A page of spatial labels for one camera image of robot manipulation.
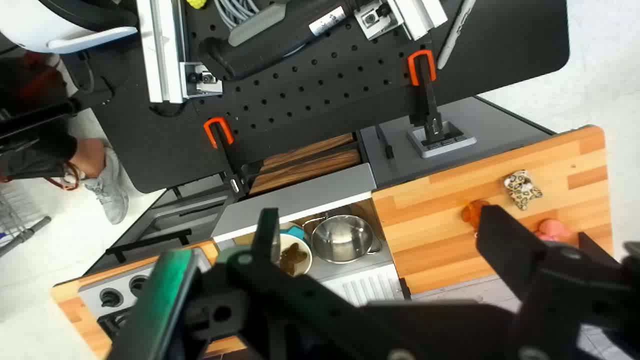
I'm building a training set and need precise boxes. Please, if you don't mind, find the person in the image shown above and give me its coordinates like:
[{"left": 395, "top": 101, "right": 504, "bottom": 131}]
[{"left": 0, "top": 50, "right": 131, "bottom": 226}]

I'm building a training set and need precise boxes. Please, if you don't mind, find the coil of grey cable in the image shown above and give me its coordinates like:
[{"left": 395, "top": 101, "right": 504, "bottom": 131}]
[{"left": 214, "top": 0, "right": 262, "bottom": 30}]

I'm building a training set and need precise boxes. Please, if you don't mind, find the pink toy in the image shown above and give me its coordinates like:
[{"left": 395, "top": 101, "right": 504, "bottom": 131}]
[{"left": 534, "top": 218, "right": 574, "bottom": 244}]

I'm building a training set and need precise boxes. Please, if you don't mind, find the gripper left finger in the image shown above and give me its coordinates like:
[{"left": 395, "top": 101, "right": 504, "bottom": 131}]
[{"left": 170, "top": 208, "right": 382, "bottom": 360}]

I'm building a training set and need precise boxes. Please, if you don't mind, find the stove knob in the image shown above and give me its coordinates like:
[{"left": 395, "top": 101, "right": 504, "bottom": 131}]
[
  {"left": 99, "top": 287, "right": 124, "bottom": 309},
  {"left": 128, "top": 274, "right": 151, "bottom": 297}
]

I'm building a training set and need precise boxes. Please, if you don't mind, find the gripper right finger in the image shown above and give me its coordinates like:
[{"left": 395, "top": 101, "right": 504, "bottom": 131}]
[{"left": 475, "top": 204, "right": 640, "bottom": 360}]

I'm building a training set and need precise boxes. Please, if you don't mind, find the black door handle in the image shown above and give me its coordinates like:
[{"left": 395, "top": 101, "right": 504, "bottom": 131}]
[{"left": 104, "top": 228, "right": 194, "bottom": 265}]

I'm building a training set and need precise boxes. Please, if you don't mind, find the stove burner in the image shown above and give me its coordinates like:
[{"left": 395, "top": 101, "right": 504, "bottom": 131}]
[{"left": 96, "top": 306, "right": 133, "bottom": 342}]

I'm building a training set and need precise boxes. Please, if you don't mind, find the white plate with brown food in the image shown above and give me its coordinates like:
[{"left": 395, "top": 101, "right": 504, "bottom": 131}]
[{"left": 278, "top": 233, "right": 314, "bottom": 278}]

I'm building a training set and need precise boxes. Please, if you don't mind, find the steel pot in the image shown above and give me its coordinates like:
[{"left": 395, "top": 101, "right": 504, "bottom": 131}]
[{"left": 303, "top": 214, "right": 383, "bottom": 264}]

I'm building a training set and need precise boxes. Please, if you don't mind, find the wooden toy kitchen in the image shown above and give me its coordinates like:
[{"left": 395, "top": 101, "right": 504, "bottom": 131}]
[{"left": 50, "top": 96, "right": 614, "bottom": 360}]

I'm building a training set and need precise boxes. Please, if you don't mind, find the black cable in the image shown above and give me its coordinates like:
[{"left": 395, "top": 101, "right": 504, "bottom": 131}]
[{"left": 199, "top": 0, "right": 362, "bottom": 82}]

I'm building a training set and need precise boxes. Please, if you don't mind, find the grey marker pen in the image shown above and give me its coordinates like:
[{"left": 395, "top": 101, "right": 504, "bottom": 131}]
[{"left": 436, "top": 0, "right": 477, "bottom": 71}]

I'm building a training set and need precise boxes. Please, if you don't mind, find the orange toy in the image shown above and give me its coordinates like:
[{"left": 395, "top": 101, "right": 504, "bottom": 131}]
[{"left": 460, "top": 200, "right": 491, "bottom": 231}]

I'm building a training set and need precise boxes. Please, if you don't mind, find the wire cart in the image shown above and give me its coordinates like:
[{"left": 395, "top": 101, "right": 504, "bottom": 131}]
[{"left": 0, "top": 179, "right": 52, "bottom": 258}]

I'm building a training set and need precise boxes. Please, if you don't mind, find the aluminium profile bar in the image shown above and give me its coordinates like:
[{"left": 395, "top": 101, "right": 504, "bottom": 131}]
[
  {"left": 136, "top": 0, "right": 224, "bottom": 105},
  {"left": 354, "top": 0, "right": 449, "bottom": 42}
]

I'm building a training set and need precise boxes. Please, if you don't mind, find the tiger plush toy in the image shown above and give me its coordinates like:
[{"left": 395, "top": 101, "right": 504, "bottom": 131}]
[{"left": 503, "top": 170, "right": 544, "bottom": 211}]

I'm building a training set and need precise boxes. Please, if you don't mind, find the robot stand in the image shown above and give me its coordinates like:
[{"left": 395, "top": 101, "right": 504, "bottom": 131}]
[{"left": 75, "top": 0, "right": 571, "bottom": 195}]

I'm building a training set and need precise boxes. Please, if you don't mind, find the orange black clamp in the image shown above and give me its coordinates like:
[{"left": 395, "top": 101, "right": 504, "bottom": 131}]
[
  {"left": 406, "top": 49, "right": 445, "bottom": 147},
  {"left": 202, "top": 116, "right": 251, "bottom": 197}
]

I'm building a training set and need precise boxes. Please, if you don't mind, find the toy kitchen sink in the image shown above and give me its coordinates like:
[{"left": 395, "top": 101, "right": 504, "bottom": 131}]
[{"left": 219, "top": 199, "right": 407, "bottom": 308}]

